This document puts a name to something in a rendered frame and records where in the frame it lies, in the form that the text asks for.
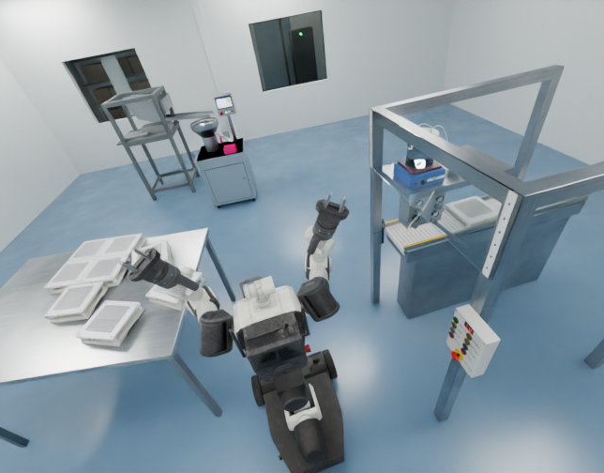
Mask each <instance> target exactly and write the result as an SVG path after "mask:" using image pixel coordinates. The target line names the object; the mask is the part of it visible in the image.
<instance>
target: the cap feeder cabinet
mask: <svg viewBox="0 0 604 473"><path fill-rule="evenodd" d="M231 144H235V145H236V148H237V152H236V153H233V154H228V155H225V154H224V151H223V146H224V145H231ZM219 147H220V149H219V150H217V151H214V152H207V151H206V149H205V146H201V148H200V151H199V154H198V157H197V160H196V162H197V165H198V167H199V170H200V172H201V175H202V177H203V180H204V184H205V185H206V187H207V190H208V192H209V195H210V197H211V200H212V202H213V205H214V206H217V207H218V208H220V206H221V205H226V204H230V203H234V202H239V201H244V200H248V199H252V201H255V198H256V188H255V179H254V175H253V172H252V169H251V165H250V162H249V155H248V152H247V149H246V146H245V142H244V138H240V139H237V142H236V143H235V142H234V140H232V142H230V141H226V142H222V144H221V143H219Z"/></svg>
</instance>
